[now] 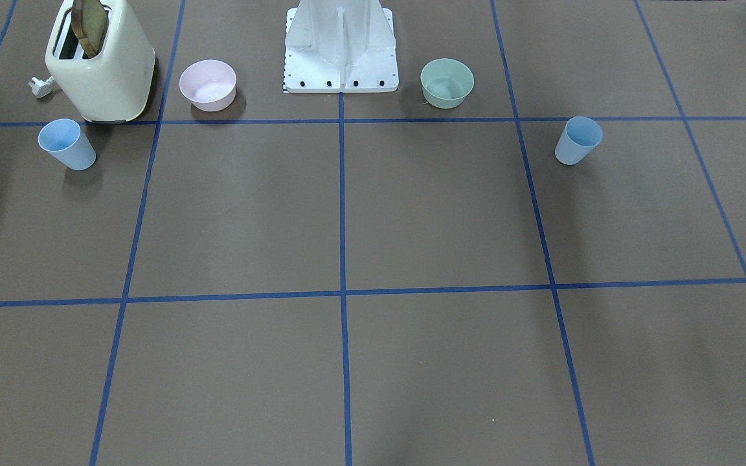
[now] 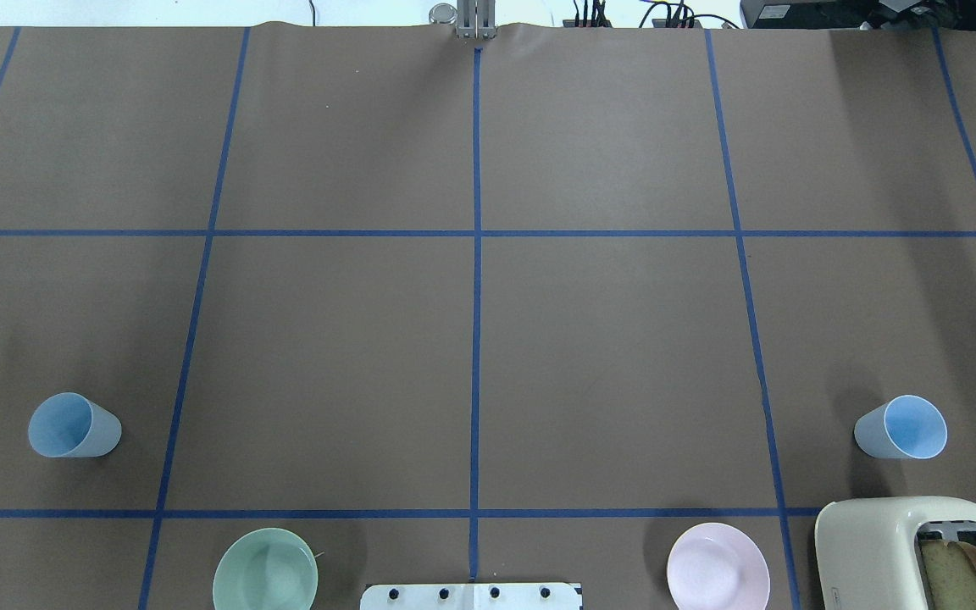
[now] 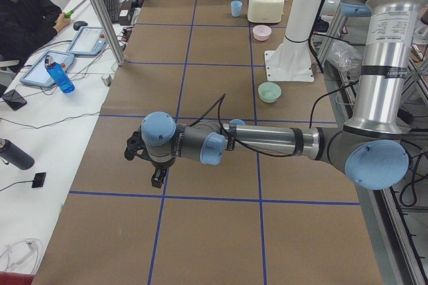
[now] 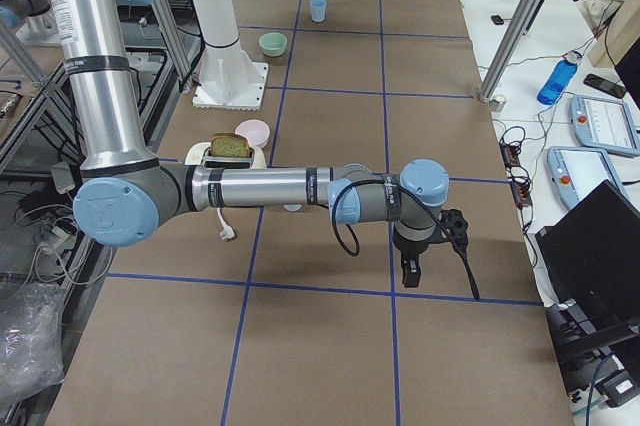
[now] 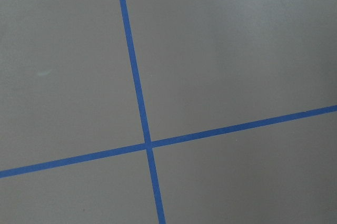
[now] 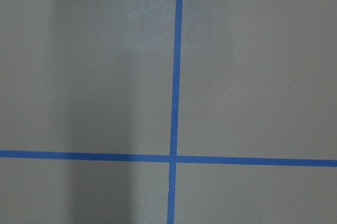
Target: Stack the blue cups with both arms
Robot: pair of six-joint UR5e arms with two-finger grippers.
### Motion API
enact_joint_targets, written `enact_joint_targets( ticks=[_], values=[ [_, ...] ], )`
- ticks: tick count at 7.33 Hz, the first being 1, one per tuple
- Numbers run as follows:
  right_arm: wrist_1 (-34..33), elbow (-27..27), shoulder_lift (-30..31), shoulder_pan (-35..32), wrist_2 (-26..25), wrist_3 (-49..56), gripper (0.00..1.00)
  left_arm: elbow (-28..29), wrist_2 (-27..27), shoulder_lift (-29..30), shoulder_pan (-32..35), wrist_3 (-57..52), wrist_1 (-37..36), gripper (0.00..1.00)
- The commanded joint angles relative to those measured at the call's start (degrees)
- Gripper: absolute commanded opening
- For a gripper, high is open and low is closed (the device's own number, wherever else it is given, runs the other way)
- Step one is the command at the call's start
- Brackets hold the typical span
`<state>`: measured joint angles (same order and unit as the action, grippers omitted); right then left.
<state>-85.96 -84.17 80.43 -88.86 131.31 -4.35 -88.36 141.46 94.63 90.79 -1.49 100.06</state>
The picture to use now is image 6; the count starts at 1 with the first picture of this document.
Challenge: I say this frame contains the brown paper table mat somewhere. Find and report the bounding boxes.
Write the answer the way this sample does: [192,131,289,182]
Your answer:
[1,0,336,223]

